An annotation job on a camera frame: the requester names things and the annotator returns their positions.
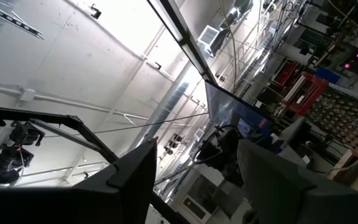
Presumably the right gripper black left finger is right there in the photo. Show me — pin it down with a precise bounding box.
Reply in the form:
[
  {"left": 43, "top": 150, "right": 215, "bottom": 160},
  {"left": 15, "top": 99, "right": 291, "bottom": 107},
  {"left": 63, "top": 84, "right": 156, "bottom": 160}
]
[{"left": 0, "top": 138, "right": 159, "bottom": 224}]

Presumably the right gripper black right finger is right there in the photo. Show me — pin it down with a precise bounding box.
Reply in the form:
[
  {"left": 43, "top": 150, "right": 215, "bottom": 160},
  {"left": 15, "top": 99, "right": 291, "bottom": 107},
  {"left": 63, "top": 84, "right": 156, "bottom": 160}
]
[{"left": 237, "top": 139, "right": 358, "bottom": 224}]

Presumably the black round ceiling fixture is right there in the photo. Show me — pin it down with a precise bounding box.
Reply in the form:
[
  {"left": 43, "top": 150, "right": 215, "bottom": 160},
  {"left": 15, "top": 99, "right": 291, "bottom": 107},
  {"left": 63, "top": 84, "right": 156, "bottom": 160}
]
[
  {"left": 0, "top": 144, "right": 34, "bottom": 169},
  {"left": 9, "top": 120, "right": 45, "bottom": 147},
  {"left": 0, "top": 159, "right": 22, "bottom": 188}
]

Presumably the white cabinet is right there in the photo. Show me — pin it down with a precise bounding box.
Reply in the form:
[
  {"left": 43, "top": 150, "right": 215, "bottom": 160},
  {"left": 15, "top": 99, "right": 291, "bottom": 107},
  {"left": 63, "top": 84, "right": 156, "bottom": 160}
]
[{"left": 169, "top": 169, "right": 229, "bottom": 224}]

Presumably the patterned perforated panel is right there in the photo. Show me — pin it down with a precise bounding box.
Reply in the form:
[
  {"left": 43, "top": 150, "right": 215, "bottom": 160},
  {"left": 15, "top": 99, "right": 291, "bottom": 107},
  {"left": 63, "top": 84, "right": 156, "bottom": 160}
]
[{"left": 305, "top": 86, "right": 358, "bottom": 158}]

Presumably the monitor with blue screen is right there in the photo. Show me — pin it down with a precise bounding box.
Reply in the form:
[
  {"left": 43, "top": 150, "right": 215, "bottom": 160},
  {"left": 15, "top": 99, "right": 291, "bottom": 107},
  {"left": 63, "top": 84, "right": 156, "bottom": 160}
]
[{"left": 204, "top": 80, "right": 275, "bottom": 139}]

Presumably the red storage rack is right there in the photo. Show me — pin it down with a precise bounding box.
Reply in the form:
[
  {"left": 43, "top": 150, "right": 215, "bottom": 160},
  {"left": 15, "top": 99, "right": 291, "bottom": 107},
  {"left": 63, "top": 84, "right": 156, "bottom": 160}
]
[{"left": 282, "top": 70, "right": 329, "bottom": 116}]

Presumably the white junction box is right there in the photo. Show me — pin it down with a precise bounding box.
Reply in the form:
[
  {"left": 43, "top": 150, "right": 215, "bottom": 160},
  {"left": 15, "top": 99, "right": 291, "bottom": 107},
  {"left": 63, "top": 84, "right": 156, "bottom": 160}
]
[{"left": 19, "top": 88, "right": 37, "bottom": 102}]

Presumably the white air vent unit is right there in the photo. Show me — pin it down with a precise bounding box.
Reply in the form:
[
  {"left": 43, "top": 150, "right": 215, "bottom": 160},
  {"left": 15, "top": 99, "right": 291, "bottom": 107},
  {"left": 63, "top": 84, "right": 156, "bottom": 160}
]
[{"left": 196, "top": 24, "right": 229, "bottom": 58}]

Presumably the grey slotted strut channel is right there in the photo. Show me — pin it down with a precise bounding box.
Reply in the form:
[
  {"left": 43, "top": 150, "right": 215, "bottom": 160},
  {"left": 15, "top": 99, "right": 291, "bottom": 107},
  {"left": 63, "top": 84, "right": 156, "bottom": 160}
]
[{"left": 0, "top": 0, "right": 45, "bottom": 40}]

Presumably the long ceiling light bar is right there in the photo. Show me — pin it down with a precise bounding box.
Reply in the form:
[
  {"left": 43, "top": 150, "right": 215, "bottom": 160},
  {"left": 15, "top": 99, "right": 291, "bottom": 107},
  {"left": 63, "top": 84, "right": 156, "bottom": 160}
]
[{"left": 146, "top": 0, "right": 219, "bottom": 84}]

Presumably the thin black hanging cable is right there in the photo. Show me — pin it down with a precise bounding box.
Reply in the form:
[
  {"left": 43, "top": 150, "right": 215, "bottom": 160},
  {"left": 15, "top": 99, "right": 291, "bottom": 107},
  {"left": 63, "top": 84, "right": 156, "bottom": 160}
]
[{"left": 44, "top": 112, "right": 209, "bottom": 138}]

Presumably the silver ribbed ceiling duct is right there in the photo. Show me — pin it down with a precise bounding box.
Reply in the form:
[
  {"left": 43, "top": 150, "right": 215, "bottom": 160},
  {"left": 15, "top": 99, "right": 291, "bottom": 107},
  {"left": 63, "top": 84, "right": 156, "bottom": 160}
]
[{"left": 126, "top": 62, "right": 195, "bottom": 156}]

